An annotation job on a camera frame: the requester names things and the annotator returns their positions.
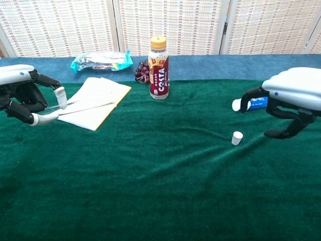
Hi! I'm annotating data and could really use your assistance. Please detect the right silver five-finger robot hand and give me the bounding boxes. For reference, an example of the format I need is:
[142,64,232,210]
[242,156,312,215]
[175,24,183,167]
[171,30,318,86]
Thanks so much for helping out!
[239,67,321,140]

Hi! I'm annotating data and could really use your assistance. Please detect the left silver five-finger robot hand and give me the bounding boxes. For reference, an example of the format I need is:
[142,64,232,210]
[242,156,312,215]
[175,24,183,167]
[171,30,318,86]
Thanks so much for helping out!
[0,64,68,126]

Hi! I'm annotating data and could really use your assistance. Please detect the small white cap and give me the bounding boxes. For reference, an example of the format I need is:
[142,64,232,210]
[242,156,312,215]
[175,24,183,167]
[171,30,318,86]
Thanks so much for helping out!
[231,131,244,146]

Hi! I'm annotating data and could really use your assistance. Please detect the transparent glass test tube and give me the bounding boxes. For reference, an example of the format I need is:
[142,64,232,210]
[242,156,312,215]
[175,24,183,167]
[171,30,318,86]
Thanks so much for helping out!
[45,100,117,116]

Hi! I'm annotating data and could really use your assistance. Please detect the blue white toothpaste tube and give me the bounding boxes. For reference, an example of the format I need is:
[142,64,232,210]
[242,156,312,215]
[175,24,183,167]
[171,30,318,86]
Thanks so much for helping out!
[231,96,269,112]

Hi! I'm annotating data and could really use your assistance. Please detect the dark teal tablecloth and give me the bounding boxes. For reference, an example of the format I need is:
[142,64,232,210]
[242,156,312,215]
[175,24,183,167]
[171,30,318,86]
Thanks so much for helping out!
[0,54,321,85]

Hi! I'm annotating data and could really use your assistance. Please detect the woven bamboo screen panel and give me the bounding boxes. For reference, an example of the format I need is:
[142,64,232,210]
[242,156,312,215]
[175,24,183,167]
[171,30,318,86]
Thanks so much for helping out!
[304,25,321,55]
[0,0,119,58]
[112,0,231,56]
[220,0,321,55]

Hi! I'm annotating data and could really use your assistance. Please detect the teal snack package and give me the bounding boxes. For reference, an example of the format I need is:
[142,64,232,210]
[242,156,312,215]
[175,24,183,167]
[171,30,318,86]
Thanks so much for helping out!
[70,49,134,74]

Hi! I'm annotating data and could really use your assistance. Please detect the white and yellow notebook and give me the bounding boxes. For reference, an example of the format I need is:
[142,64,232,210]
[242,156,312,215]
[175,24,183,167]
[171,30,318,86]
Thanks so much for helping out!
[57,77,132,131]

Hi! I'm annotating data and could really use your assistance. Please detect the dark red grape bunch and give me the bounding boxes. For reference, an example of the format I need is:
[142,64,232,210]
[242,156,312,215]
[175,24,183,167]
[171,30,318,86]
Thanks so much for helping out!
[134,60,172,87]

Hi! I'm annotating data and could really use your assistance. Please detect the Costa coffee bottle yellow cap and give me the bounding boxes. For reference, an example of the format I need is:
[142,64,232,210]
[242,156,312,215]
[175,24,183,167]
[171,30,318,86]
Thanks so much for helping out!
[147,36,170,100]

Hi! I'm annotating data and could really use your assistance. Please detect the dark green velvet cloth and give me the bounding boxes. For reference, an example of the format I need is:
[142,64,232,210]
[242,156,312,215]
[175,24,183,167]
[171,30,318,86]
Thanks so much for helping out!
[0,79,321,241]

